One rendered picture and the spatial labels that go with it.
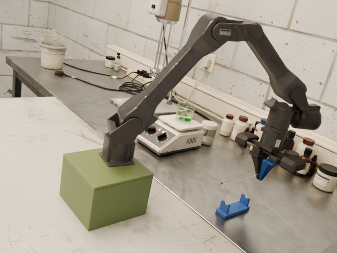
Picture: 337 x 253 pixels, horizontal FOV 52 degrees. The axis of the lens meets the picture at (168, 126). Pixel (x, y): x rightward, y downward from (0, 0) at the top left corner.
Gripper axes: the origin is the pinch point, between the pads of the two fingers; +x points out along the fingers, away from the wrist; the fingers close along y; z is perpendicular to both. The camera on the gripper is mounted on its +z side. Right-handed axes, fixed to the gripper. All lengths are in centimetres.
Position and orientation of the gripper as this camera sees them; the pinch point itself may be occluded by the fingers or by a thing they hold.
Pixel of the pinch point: (263, 168)
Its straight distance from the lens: 96.1
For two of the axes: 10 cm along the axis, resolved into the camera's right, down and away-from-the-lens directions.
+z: 7.6, -0.7, 6.4
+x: -2.0, 9.2, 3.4
